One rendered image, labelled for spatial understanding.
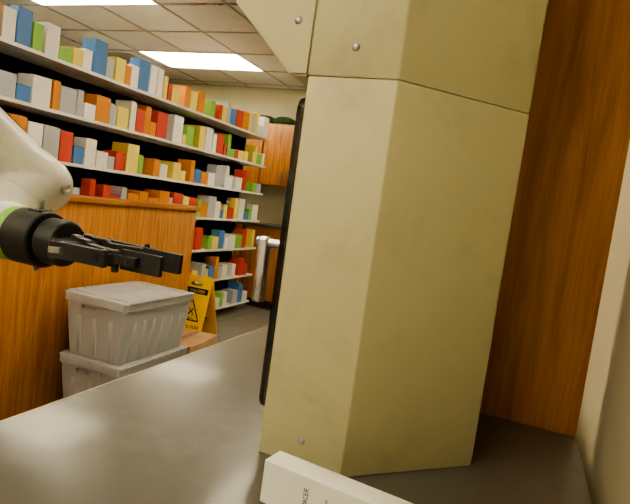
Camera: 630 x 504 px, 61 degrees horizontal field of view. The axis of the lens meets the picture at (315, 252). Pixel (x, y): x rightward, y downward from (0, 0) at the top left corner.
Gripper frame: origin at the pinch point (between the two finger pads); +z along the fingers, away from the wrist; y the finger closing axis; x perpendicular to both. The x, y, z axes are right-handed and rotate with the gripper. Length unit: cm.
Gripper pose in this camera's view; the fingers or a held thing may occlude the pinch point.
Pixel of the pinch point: (153, 262)
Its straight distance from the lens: 83.8
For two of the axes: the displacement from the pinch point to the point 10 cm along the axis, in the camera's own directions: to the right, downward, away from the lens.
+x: -1.4, 9.8, 1.1
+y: 3.6, -0.5, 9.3
